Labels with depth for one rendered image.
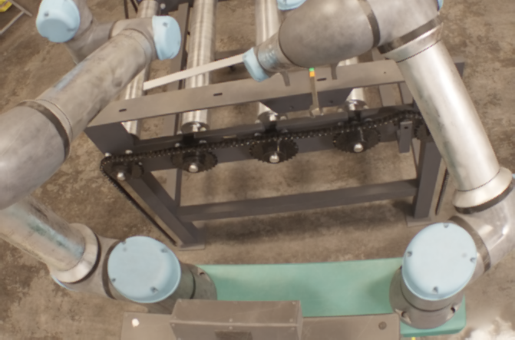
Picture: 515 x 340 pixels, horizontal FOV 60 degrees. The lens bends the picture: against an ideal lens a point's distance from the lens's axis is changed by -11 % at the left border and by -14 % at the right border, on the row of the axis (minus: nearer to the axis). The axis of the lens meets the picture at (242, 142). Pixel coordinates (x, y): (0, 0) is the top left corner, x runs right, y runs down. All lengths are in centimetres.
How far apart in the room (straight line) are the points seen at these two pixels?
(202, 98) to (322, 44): 90
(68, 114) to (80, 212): 246
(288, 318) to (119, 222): 246
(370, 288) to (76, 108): 65
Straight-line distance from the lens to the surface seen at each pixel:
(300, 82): 152
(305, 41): 72
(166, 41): 81
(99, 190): 307
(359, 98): 179
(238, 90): 155
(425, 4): 75
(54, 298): 296
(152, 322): 62
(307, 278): 101
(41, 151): 57
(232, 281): 104
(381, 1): 71
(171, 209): 231
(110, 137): 184
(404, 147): 178
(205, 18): 222
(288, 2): 115
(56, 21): 83
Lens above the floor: 234
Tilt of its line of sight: 55 degrees down
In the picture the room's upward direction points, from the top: 25 degrees counter-clockwise
